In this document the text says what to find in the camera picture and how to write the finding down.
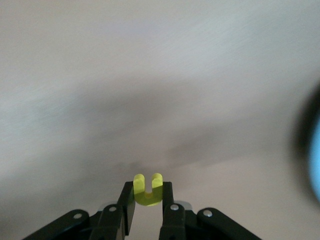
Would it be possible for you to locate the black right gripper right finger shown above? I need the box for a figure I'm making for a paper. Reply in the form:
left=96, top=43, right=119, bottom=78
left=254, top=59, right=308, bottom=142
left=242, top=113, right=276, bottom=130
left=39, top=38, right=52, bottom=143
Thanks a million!
left=159, top=181, right=261, bottom=240

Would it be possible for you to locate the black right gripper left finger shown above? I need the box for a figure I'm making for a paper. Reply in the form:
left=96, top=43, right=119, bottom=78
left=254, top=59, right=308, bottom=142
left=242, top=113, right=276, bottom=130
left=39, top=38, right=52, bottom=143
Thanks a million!
left=21, top=181, right=138, bottom=240

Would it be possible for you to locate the yellow foam letter u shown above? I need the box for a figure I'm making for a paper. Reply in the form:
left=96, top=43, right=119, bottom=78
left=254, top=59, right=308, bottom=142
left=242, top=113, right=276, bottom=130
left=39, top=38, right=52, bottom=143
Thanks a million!
left=133, top=172, right=165, bottom=208

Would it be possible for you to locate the blue plate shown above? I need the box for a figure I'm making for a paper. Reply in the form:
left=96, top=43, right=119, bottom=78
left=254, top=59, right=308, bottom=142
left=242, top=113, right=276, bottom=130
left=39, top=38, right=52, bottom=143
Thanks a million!
left=297, top=84, right=320, bottom=208

